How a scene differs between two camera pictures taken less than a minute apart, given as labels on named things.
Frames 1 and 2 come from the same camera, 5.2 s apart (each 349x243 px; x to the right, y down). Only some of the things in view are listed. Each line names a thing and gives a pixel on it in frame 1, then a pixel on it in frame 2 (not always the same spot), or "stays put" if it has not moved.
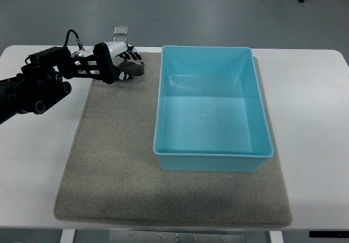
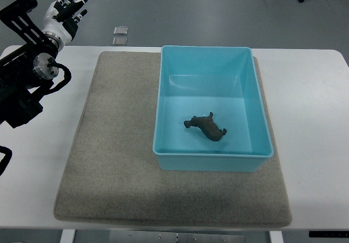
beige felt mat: (111, 173) stays put
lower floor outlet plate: (120, 39) stays put
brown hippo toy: (133, 69) to (207, 125)
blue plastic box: (209, 114) stays put
